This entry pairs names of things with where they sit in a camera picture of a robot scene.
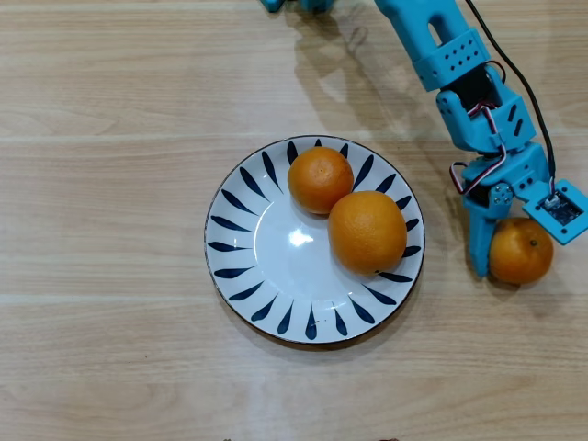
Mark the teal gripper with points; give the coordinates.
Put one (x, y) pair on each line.
(524, 176)

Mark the small orange with green stem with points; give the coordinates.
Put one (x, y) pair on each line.
(523, 252)

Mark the large orange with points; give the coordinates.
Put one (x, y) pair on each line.
(367, 232)

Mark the medium orange with dark scars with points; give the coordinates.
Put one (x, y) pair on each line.
(319, 179)

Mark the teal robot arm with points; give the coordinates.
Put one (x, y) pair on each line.
(413, 23)

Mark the teal robot base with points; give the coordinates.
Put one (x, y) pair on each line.
(312, 3)

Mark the white plate with blue petals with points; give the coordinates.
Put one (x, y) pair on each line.
(275, 257)

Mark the teal-cased wrist camera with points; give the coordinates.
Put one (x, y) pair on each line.
(537, 209)

